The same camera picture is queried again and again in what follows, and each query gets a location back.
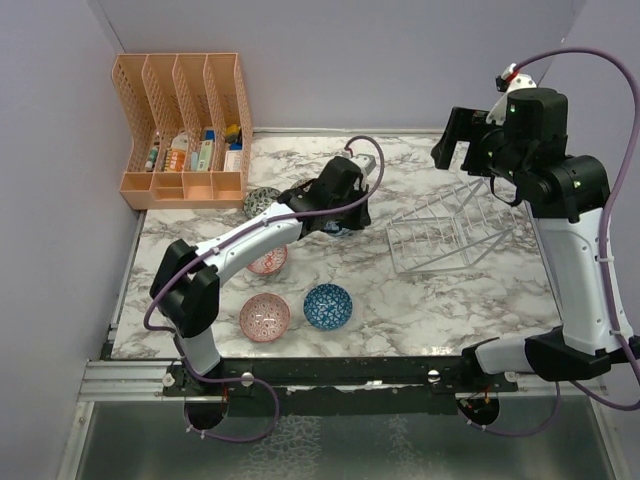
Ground orange plastic desk organizer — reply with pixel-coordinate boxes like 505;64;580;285
112;53;253;211

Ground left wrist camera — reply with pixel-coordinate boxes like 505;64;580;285
343;149;377;177

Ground blue triangle pattern bowl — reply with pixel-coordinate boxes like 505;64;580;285
303;283;353;331

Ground blue floral pattern bowl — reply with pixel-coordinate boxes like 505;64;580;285
322;222;352;238

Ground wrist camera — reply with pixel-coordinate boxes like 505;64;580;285
487;62;539;124
343;149;377;177

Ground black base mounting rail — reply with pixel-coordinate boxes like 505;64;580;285
99;327;521;417

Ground red geometric pattern bowl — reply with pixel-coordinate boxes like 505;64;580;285
247;245;288;275

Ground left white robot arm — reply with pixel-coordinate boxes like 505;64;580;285
150;154;376;395

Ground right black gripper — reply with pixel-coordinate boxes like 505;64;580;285
433;105;529;184

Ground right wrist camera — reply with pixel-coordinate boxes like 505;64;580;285
487;62;539;124

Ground brown tile pattern bowl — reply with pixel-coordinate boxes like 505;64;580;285
291;178;313;192

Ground red circle pattern bowl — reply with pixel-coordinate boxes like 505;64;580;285
239;293;291;343

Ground white wire dish rack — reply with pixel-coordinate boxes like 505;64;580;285
386;179;525;276

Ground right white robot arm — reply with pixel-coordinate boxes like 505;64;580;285
431;88;639;391

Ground items in organizer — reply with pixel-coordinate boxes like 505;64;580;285
144;124;243;173

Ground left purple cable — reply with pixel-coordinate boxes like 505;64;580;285
143;135;385;444

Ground green leaf pattern bowl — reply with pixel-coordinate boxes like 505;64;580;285
243;187;281;219

